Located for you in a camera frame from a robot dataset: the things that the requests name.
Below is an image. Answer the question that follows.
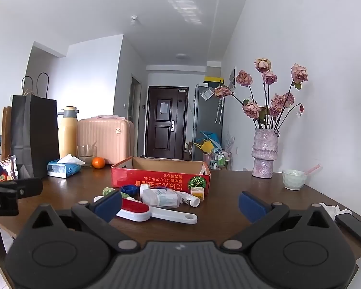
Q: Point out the colourful snack packet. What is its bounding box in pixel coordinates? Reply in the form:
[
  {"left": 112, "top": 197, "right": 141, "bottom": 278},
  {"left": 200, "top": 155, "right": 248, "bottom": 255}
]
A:
[{"left": 0, "top": 155, "right": 19, "bottom": 181}]

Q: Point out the pale green bowl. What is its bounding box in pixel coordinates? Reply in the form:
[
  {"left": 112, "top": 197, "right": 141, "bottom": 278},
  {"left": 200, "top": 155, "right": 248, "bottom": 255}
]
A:
[{"left": 282, "top": 169, "right": 307, "bottom": 191}]

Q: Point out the white red lint brush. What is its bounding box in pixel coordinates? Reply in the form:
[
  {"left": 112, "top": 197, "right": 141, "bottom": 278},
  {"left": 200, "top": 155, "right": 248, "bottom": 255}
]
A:
[{"left": 116, "top": 198, "right": 198, "bottom": 225}]

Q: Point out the black paper bag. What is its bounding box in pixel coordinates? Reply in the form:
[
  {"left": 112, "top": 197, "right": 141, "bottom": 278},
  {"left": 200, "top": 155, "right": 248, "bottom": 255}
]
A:
[{"left": 10, "top": 72, "right": 60, "bottom": 180}]

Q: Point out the small white bottle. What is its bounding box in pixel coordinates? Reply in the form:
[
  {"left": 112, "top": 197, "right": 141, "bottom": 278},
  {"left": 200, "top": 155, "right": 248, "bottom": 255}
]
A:
[{"left": 179, "top": 191, "right": 200, "bottom": 208}]

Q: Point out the black phone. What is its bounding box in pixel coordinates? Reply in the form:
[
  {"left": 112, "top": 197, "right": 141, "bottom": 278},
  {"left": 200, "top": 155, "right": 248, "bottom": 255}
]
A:
[{"left": 335, "top": 213, "right": 361, "bottom": 246}]

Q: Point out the large white plastic bottle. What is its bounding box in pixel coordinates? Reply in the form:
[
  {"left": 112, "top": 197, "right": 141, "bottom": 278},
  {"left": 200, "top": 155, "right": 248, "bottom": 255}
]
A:
[{"left": 139, "top": 184, "right": 181, "bottom": 209}]

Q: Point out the pink spoon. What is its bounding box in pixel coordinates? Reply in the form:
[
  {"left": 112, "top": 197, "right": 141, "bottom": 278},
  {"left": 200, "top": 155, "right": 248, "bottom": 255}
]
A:
[{"left": 302, "top": 164, "right": 322, "bottom": 176}]

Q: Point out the small white yellow box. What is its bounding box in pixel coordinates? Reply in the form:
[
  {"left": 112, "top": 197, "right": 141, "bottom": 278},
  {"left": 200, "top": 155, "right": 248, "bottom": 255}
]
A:
[{"left": 190, "top": 187, "right": 206, "bottom": 202}]

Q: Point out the blue yellow toy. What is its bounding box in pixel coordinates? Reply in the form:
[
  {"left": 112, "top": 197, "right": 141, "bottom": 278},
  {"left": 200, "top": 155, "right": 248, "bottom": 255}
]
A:
[{"left": 194, "top": 130, "right": 221, "bottom": 154}]

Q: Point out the storage cart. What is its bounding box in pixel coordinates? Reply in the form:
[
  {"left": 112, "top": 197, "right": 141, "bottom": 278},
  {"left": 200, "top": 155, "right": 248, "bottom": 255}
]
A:
[{"left": 211, "top": 150, "right": 232, "bottom": 170}]

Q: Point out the dried rose bouquet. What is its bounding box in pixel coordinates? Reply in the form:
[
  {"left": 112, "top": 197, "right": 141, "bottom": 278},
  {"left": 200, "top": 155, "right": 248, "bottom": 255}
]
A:
[{"left": 213, "top": 58, "right": 309, "bottom": 131}]

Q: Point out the red cardboard box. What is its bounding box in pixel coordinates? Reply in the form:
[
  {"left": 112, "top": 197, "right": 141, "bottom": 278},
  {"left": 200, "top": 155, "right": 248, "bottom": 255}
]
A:
[{"left": 111, "top": 157, "right": 212, "bottom": 195}]

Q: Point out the blue plastic lid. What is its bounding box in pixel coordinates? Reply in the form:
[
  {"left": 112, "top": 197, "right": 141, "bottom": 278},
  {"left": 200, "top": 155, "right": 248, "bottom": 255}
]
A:
[{"left": 121, "top": 184, "right": 140, "bottom": 195}]

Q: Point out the yellow thermos jug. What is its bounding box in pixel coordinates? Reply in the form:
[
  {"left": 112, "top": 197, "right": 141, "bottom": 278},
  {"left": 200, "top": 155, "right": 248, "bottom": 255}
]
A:
[{"left": 57, "top": 106, "right": 79, "bottom": 160}]

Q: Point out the pink ceramic vase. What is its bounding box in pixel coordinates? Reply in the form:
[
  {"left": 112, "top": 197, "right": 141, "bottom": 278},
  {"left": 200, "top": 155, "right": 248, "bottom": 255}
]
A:
[{"left": 252, "top": 128, "right": 280, "bottom": 179}]

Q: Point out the wall poster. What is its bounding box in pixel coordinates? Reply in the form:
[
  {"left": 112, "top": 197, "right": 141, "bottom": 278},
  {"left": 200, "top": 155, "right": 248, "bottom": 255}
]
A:
[{"left": 229, "top": 65, "right": 238, "bottom": 90}]

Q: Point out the crumpled white tissue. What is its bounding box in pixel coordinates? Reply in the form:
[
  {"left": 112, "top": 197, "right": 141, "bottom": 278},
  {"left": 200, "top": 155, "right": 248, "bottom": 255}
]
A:
[{"left": 319, "top": 202, "right": 352, "bottom": 217}]

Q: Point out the pink suitcase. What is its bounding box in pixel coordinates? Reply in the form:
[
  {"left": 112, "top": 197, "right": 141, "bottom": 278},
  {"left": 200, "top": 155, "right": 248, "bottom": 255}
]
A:
[{"left": 77, "top": 115, "right": 135, "bottom": 165}]

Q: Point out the blue tissue pack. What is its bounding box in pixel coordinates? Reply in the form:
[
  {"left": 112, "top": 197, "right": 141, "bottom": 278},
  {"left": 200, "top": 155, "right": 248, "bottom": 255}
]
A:
[{"left": 47, "top": 153, "right": 86, "bottom": 178}]

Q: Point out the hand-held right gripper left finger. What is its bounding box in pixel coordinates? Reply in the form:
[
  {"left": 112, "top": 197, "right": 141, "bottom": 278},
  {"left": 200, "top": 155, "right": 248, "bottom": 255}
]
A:
[{"left": 32, "top": 190, "right": 141, "bottom": 252}]

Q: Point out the grey refrigerator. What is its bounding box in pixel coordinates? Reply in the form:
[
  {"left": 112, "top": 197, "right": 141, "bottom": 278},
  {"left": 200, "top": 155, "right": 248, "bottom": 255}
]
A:
[{"left": 193, "top": 85, "right": 225, "bottom": 161}]

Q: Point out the dark brown entrance door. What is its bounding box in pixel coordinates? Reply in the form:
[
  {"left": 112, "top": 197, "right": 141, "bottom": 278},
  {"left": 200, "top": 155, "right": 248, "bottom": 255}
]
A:
[{"left": 144, "top": 86, "right": 189, "bottom": 160}]

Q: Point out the clear drinking glass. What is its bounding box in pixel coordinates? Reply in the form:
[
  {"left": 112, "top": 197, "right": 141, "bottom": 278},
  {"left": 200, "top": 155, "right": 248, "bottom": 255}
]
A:
[{"left": 77, "top": 144, "right": 97, "bottom": 167}]

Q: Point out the interior side door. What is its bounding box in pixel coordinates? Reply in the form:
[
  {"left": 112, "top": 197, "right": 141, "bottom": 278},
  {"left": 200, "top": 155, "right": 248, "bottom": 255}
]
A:
[{"left": 129, "top": 74, "right": 142, "bottom": 157}]

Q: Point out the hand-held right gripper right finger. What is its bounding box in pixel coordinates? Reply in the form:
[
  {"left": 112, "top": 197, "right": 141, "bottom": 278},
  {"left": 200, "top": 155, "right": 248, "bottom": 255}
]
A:
[{"left": 221, "top": 190, "right": 329, "bottom": 252}]

